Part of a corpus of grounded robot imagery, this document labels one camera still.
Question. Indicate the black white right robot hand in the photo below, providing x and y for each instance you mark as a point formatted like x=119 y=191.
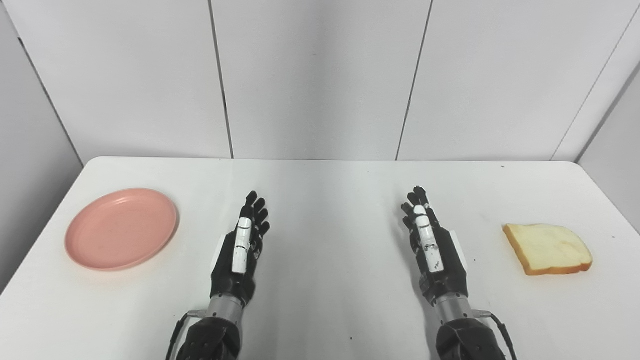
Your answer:
x=435 y=250

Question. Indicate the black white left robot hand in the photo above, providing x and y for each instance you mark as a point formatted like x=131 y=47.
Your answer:
x=240 y=250

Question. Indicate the slice of white bread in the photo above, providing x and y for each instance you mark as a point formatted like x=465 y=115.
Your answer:
x=547 y=248

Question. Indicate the pink round plate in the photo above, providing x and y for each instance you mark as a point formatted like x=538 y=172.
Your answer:
x=121 y=229

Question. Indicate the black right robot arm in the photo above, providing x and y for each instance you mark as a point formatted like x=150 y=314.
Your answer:
x=462 y=330

